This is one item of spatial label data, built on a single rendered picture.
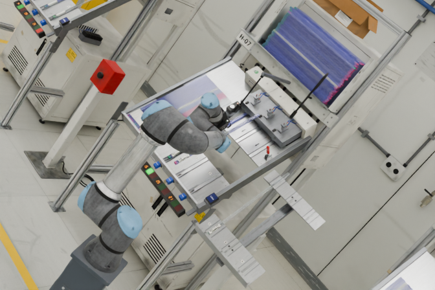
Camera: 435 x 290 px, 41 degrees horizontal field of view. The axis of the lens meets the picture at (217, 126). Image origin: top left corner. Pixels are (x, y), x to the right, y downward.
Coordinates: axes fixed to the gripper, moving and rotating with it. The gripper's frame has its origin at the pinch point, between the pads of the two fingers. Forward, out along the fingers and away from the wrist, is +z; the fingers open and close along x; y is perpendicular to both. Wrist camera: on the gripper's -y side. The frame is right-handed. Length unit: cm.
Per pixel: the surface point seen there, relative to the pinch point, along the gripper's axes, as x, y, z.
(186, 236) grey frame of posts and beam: -24.5, -40.3, 13.7
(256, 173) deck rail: -21.1, 4.8, 13.6
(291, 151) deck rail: -21.2, 27.2, 18.9
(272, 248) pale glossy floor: -2, 11, 202
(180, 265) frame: -22, -51, 44
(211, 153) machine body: 34, 5, 75
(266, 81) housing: 17.8, 43.2, 15.3
